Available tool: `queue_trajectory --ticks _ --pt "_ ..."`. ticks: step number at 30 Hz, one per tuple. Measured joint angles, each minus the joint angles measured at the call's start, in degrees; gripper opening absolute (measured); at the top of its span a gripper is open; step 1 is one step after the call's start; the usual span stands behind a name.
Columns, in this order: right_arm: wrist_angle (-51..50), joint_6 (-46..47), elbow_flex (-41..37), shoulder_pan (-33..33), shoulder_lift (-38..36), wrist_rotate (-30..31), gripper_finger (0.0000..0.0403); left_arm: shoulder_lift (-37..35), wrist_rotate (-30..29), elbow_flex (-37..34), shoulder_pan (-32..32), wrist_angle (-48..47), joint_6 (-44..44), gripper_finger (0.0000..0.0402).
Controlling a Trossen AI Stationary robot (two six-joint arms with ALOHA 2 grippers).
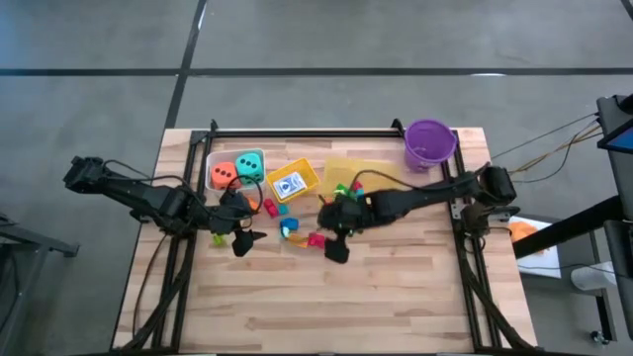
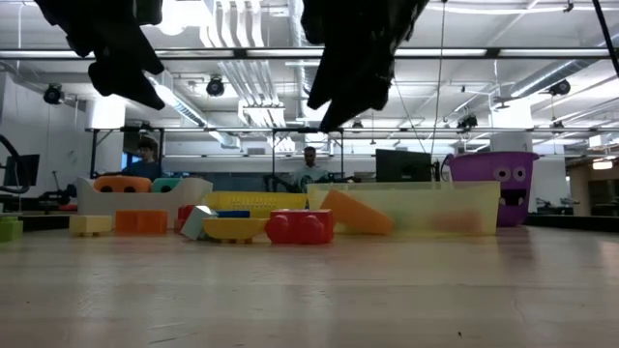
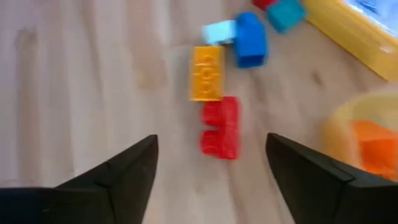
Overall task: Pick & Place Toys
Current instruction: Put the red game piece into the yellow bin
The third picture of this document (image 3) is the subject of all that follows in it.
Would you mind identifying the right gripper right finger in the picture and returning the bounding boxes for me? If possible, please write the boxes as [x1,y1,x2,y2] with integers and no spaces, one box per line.
[266,132,398,224]

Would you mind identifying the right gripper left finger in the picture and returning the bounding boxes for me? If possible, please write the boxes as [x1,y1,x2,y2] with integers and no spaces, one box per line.
[0,134,159,224]

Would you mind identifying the pale teal small toy block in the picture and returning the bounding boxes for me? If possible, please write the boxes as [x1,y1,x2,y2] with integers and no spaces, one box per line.
[201,20,238,45]

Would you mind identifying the amber long toy block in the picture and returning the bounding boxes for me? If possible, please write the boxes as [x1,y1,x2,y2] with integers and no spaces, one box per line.
[188,45,225,102]

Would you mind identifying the red notched toy block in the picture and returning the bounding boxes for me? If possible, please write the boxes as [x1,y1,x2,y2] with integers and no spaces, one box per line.
[200,96,241,161]

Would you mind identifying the blue playing card box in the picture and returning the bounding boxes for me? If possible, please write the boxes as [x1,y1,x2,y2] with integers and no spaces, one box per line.
[343,0,398,37]

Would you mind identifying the blue toy block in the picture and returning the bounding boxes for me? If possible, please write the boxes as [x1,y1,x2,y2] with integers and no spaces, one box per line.
[233,12,269,68]

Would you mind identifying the translucent yellow plastic bin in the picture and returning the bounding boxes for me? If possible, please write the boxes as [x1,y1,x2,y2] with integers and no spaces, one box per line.
[322,88,398,181]

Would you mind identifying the orange long toy block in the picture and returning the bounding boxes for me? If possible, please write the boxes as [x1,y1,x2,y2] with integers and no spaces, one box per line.
[353,120,398,180]

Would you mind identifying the red tall toy block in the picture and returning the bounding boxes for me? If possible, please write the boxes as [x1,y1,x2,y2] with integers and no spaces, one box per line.
[252,0,277,11]

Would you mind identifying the yellow slotted plastic basket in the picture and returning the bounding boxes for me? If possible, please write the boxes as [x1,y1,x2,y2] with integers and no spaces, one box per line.
[303,0,398,82]

